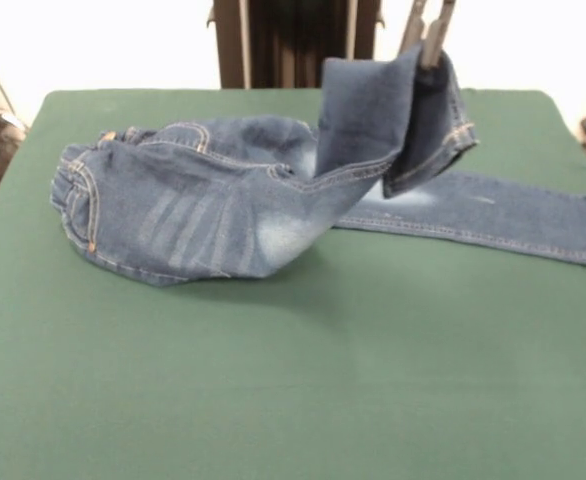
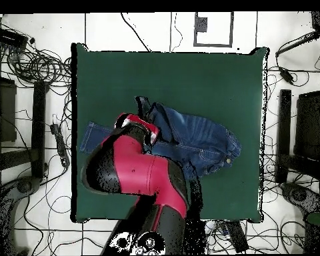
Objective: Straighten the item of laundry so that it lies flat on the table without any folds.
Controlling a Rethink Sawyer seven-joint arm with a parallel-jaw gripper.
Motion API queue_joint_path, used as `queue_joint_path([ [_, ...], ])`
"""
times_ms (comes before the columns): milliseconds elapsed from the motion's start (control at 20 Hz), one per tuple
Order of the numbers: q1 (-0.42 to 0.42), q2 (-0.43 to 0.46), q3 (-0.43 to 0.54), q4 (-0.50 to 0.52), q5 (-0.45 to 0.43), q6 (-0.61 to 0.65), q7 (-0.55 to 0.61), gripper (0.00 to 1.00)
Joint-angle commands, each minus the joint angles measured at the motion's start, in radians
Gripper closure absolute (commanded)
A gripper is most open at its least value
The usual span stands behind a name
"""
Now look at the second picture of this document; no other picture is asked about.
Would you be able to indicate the black metal frame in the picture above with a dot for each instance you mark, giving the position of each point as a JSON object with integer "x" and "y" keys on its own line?
{"x": 38, "y": 120}
{"x": 284, "y": 120}

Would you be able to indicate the blue denim jeans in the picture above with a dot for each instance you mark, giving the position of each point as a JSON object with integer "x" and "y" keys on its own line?
{"x": 197, "y": 138}

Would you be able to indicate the grey stand foot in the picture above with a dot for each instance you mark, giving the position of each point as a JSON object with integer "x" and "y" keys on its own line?
{"x": 24, "y": 186}
{"x": 298, "y": 196}

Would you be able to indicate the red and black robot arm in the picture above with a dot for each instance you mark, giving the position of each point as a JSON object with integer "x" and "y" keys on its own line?
{"x": 144, "y": 173}

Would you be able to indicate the black power strip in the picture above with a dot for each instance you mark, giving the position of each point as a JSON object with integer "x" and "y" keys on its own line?
{"x": 60, "y": 144}

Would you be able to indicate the dark green table cloth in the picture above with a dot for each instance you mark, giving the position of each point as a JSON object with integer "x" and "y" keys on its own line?
{"x": 202, "y": 77}

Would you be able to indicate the black rod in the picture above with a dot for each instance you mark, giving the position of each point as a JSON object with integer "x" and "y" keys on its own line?
{"x": 298, "y": 42}

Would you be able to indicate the black floor bar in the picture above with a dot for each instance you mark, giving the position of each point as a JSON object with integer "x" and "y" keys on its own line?
{"x": 237, "y": 237}

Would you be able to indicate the black network switch box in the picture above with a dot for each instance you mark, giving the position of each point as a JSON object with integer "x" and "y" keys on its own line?
{"x": 9, "y": 37}

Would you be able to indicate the black power adapter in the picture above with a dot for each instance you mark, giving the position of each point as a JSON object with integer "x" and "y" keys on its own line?
{"x": 286, "y": 75}

